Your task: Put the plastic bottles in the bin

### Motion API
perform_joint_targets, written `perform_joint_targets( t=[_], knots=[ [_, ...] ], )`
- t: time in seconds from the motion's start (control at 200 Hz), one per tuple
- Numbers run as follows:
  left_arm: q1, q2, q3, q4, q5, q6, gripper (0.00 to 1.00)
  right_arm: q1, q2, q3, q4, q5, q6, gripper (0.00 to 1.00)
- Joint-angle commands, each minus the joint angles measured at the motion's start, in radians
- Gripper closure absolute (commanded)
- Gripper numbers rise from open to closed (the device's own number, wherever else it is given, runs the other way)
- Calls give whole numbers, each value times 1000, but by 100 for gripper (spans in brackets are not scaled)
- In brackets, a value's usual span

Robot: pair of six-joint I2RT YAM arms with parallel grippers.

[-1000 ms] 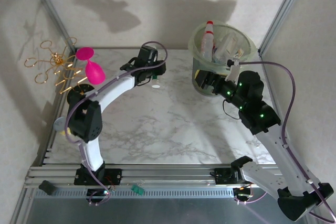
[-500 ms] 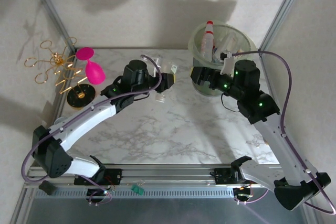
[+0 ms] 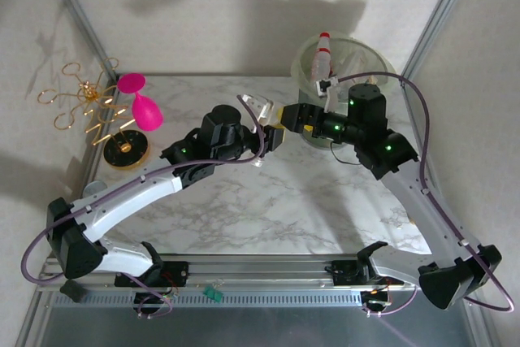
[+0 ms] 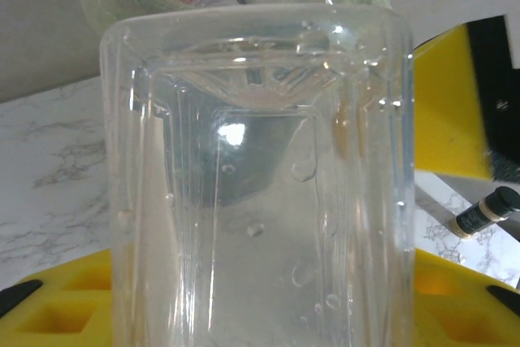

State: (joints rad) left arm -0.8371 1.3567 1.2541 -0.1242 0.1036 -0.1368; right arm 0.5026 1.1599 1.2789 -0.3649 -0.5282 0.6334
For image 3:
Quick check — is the grey slotted cable duct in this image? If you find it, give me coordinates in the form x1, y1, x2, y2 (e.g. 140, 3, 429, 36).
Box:
52, 290, 365, 308

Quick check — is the gold wire rack black base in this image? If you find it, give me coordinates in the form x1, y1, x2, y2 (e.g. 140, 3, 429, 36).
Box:
37, 57, 151, 171

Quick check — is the small green clip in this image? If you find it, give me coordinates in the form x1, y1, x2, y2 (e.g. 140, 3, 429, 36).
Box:
202, 284, 224, 303

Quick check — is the aluminium table side rail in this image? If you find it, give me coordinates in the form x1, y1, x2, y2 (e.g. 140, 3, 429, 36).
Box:
400, 74, 499, 347
15, 76, 121, 347

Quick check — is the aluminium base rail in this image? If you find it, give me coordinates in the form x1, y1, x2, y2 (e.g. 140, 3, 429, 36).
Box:
44, 253, 483, 295

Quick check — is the grey metal panel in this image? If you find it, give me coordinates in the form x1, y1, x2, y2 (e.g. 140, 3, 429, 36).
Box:
38, 305, 495, 347

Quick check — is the pink plastic goblet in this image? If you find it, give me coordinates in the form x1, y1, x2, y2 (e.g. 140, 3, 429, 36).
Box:
116, 72, 165, 132

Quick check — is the clear bottle red cap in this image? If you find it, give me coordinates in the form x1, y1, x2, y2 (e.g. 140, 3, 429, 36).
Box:
310, 31, 335, 85

